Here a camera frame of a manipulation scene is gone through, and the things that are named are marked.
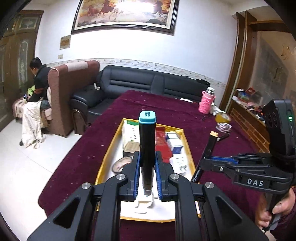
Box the black marker yellow cap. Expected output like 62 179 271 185
191 131 219 183

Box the blue white box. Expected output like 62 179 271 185
166 132 184 155

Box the pink plush toy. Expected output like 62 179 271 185
112 156 132 173

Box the black marker blue cap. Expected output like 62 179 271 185
138 110 157 196

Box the red snack bag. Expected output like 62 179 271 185
156 127 173 163

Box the white notebook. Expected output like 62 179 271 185
121 120 140 153

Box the person's right hand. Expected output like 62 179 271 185
255 188 295 229

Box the black marker pink cap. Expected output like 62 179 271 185
217 133 230 142

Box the clear box of clips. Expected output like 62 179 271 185
215 123 232 133

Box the yellow storage tray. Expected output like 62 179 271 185
95 118 195 223

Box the yellow tape roll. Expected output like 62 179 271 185
215 113 231 123

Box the white plush toy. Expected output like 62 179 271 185
210 104 220 116

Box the maroon bed blanket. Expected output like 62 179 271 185
38 89 271 241

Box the black bag on sofa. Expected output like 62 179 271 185
181 75 210 87

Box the wooden brick-pattern cabinet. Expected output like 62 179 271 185
219 8 295 152

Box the black leather sofa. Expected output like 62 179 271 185
70 65 211 127

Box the beige blanket on chair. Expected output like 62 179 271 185
13 98 51 148

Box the brown armchair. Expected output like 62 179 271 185
48 60 100 137

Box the framed horse painting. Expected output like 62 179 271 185
71 0 179 34

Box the seated person in black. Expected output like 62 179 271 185
27 57 51 102

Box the wooden glass wardrobe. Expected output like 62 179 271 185
1 10 44 129

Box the small wall plaque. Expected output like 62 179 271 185
60 35 71 50

